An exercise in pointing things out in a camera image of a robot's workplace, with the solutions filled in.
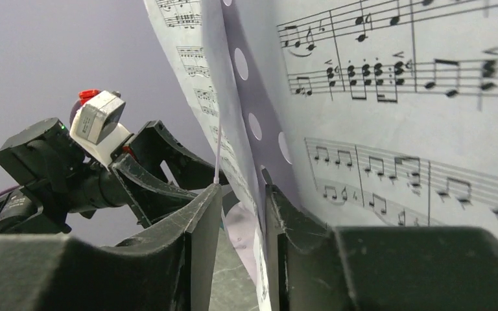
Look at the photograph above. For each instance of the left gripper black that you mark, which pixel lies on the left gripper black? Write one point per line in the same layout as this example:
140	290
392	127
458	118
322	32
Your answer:
54	179

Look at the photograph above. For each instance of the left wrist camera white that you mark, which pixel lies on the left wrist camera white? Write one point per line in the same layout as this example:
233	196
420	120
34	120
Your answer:
95	124

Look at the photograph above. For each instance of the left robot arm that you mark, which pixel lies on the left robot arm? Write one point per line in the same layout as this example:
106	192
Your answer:
151	172

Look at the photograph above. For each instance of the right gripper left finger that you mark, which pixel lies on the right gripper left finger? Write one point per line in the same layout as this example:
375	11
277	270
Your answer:
168	266

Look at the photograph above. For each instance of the sheet music page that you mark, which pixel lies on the sheet music page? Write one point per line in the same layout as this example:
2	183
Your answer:
193	37
392	111

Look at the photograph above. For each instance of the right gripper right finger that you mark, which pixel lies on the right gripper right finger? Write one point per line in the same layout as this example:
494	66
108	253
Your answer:
312	266

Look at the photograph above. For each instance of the lilac perforated music stand desk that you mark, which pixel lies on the lilac perforated music stand desk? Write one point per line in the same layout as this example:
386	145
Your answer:
260	90

